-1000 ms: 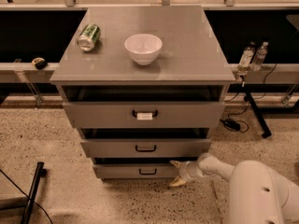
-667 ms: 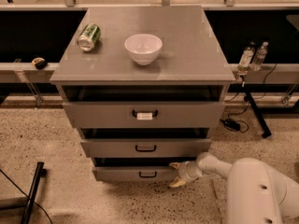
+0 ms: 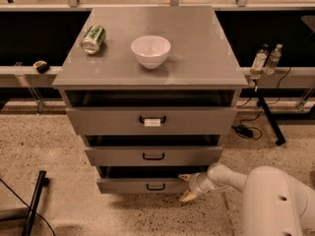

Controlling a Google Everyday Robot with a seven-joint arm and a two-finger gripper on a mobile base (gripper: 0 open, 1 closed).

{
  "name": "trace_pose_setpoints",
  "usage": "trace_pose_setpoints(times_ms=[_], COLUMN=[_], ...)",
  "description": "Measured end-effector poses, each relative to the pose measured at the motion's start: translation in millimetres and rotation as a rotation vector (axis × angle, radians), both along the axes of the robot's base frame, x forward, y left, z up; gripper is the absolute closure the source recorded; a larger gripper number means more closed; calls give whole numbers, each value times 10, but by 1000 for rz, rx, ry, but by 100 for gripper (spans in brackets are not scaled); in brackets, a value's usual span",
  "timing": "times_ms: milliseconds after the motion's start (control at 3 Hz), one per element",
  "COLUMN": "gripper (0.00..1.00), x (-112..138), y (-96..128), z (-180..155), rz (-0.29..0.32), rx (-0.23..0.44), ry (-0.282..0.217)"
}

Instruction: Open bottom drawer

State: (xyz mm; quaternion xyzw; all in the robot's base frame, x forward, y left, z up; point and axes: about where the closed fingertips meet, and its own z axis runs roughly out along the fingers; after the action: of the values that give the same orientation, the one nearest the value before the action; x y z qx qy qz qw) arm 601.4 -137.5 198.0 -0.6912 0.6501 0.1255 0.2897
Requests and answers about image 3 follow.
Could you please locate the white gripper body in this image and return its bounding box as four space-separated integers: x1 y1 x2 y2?
188 172 214 196

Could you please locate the grey bottom drawer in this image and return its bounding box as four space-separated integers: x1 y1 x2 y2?
96 165 208 194

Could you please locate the grey drawer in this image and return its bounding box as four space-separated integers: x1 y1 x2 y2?
67 107 236 136
85 147 222 166
96 165 208 194

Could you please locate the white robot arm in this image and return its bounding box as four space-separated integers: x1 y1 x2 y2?
179 163 315 236

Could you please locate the grey drawer cabinet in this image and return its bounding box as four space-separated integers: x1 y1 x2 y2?
54 6 246 191

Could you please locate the grey middle drawer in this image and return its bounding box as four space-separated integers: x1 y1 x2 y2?
85 147 222 166

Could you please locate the grey top drawer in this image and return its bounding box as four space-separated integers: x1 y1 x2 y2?
67 107 236 136

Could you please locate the white label tag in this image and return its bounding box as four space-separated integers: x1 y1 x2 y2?
144 119 161 127

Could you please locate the black stand leg right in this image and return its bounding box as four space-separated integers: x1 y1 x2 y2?
256 91 286 146

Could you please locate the black stand leg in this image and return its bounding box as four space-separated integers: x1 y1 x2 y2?
22 170 49 236
256 91 286 146

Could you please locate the white ceramic bowl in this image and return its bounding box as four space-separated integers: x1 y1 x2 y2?
131 35 171 69

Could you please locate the left clear plastic bottle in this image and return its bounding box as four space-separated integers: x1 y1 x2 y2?
250 44 269 77

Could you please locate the clear plastic bottle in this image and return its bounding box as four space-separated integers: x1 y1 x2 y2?
264 44 283 75
250 44 269 77

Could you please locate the black stand leg left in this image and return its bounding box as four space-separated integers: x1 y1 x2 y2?
22 170 49 236

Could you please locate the right clear plastic bottle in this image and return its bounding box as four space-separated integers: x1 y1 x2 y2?
264 44 283 75

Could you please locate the green soda can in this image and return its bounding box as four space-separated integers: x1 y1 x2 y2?
81 25 106 55

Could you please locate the black yellow tape measure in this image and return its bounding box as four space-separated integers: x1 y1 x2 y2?
33 60 50 74

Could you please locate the black power adapter with cable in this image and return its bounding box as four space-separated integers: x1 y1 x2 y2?
232 111 263 141

